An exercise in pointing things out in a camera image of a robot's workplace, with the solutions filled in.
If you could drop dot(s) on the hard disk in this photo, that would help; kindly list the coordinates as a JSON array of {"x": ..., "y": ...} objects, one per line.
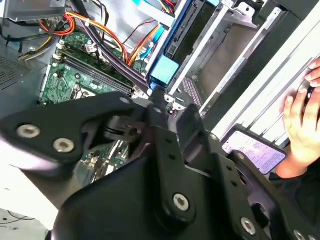
[{"x": 165, "y": 70}]

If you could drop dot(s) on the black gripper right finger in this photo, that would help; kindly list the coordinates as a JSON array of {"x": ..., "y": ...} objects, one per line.
[{"x": 225, "y": 180}]

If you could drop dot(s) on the person's hand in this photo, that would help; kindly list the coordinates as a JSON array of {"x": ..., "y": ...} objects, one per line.
[{"x": 305, "y": 135}]

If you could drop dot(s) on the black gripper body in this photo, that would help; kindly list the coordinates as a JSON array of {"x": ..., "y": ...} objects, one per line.
[{"x": 120, "y": 205}]

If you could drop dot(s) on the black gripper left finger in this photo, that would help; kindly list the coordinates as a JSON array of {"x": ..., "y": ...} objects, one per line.
[{"x": 50, "y": 125}]

